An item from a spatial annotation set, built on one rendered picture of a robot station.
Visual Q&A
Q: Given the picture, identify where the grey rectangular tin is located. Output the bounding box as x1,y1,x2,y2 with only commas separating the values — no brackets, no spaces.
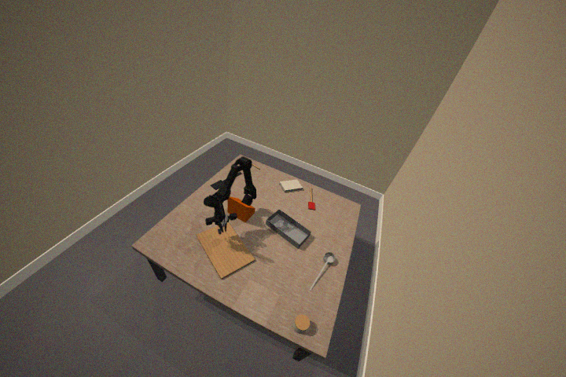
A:
266,209,311,248

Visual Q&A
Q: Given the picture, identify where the grey saucepan with long handle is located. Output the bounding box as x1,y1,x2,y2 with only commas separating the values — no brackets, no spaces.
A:
310,252,335,291

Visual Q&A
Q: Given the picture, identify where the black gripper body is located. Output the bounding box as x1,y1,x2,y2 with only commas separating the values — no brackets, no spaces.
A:
205,207,237,225

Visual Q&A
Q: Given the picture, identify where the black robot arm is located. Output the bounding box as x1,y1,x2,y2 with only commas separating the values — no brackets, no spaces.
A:
204,156,256,209

